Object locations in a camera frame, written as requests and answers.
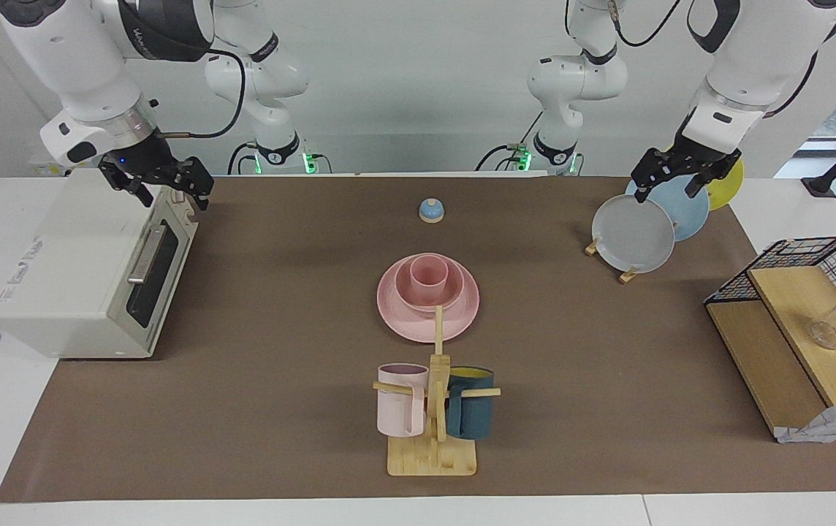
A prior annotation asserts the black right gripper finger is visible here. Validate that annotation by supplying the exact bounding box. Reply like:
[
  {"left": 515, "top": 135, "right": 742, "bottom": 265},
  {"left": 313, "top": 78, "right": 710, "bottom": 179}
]
[
  {"left": 172, "top": 156, "right": 216, "bottom": 213},
  {"left": 123, "top": 178, "right": 158, "bottom": 210}
]

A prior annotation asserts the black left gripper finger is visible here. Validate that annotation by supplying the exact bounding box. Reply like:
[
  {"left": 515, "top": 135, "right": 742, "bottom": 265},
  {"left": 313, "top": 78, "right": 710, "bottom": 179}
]
[
  {"left": 684, "top": 165, "right": 716, "bottom": 199},
  {"left": 629, "top": 148, "right": 665, "bottom": 203}
]

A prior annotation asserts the pink bowl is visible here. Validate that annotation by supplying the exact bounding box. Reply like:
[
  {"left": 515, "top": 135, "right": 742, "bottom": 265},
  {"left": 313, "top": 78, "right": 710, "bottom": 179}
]
[{"left": 395, "top": 253, "right": 463, "bottom": 312}]

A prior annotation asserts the pink tumbler cup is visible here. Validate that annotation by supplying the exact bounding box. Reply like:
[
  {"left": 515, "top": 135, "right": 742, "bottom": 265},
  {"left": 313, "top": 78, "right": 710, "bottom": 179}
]
[{"left": 408, "top": 256, "right": 450, "bottom": 302}]

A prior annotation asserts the yellow plate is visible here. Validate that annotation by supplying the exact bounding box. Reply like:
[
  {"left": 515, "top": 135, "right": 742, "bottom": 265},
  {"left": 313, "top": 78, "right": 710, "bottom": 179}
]
[{"left": 706, "top": 156, "right": 745, "bottom": 212}]

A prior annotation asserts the light blue plate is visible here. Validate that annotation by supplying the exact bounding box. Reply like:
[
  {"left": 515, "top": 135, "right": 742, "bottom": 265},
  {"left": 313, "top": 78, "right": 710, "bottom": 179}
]
[{"left": 625, "top": 175, "right": 712, "bottom": 243}]

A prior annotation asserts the grey plate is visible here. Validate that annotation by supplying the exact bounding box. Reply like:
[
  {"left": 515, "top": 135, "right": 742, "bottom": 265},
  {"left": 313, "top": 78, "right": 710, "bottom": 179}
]
[{"left": 591, "top": 194, "right": 677, "bottom": 275}]

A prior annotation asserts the wooden plate rack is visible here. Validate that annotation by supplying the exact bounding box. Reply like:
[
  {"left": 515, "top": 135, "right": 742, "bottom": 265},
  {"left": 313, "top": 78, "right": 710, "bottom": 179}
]
[{"left": 584, "top": 232, "right": 642, "bottom": 285}]

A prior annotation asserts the white toaster oven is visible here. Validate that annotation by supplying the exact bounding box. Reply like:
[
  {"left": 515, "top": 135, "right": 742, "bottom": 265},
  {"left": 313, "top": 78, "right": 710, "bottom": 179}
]
[{"left": 0, "top": 167, "right": 200, "bottom": 361}]

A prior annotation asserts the clear glass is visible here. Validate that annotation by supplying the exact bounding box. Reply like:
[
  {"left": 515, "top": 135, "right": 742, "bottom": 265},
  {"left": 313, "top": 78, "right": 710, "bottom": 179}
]
[{"left": 808, "top": 313, "right": 836, "bottom": 351}]

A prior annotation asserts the brown table mat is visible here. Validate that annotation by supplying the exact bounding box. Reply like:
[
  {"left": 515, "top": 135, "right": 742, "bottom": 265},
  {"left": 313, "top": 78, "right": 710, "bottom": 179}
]
[{"left": 0, "top": 175, "right": 836, "bottom": 504}]

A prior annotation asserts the pink speckled plate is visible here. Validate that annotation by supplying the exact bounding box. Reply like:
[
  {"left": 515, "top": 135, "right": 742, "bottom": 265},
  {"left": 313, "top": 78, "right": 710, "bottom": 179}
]
[{"left": 376, "top": 253, "right": 481, "bottom": 344}]

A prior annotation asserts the dark teal mug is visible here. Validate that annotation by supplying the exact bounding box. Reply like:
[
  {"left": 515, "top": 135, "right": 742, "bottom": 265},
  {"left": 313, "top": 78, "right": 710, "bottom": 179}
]
[{"left": 445, "top": 366, "right": 495, "bottom": 441}]

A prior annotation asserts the pale pink mug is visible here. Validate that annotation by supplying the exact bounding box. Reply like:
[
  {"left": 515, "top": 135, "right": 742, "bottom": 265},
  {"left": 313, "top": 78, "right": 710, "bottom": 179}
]
[{"left": 376, "top": 363, "right": 430, "bottom": 438}]

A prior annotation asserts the wooden mug tree stand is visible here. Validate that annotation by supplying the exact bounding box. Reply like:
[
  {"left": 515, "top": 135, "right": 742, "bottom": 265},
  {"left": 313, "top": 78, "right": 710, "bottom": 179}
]
[{"left": 372, "top": 305, "right": 501, "bottom": 477}]

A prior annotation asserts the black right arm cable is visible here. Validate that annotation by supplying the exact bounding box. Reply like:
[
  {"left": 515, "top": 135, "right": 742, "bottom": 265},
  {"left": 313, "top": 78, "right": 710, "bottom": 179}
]
[{"left": 157, "top": 47, "right": 248, "bottom": 140}]

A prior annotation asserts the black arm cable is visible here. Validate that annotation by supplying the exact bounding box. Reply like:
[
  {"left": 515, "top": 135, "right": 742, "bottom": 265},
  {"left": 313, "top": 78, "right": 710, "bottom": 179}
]
[
  {"left": 157, "top": 47, "right": 248, "bottom": 140},
  {"left": 607, "top": 0, "right": 822, "bottom": 119}
]

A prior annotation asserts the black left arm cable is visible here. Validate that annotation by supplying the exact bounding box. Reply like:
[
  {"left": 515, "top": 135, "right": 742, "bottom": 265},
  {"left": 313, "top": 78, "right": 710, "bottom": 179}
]
[{"left": 607, "top": 0, "right": 822, "bottom": 119}]

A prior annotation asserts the wooden shelf with wire basket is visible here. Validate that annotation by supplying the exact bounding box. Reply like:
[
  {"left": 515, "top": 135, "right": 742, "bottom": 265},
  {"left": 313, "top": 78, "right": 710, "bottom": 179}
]
[{"left": 704, "top": 235, "right": 836, "bottom": 445}]

